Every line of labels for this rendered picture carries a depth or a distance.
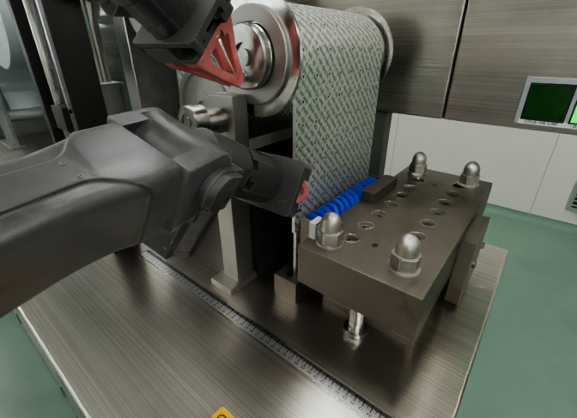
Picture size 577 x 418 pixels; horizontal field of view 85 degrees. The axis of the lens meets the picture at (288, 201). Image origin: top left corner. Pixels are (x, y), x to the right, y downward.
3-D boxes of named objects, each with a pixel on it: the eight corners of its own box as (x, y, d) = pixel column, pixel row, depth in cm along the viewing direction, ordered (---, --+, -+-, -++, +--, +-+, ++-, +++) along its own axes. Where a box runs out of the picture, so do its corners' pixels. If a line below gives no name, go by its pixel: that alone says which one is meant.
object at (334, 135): (291, 232, 47) (293, 103, 39) (364, 184, 64) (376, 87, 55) (294, 233, 47) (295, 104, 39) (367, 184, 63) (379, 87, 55)
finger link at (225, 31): (242, 109, 36) (181, 49, 29) (203, 103, 40) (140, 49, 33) (267, 59, 37) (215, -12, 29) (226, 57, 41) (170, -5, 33)
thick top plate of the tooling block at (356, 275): (297, 281, 44) (297, 244, 41) (404, 190, 72) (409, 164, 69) (412, 342, 35) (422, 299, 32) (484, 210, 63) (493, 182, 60)
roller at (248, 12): (221, 94, 45) (219, 0, 39) (321, 81, 63) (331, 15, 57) (282, 114, 39) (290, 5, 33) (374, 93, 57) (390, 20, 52)
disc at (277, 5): (216, 104, 47) (214, -16, 40) (219, 103, 48) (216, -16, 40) (294, 130, 40) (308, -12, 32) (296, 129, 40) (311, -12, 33)
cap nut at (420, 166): (404, 173, 64) (408, 152, 62) (410, 168, 67) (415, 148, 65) (422, 178, 62) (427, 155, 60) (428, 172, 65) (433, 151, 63)
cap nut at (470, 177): (454, 184, 59) (460, 161, 57) (459, 178, 62) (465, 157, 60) (476, 190, 57) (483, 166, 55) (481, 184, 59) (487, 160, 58)
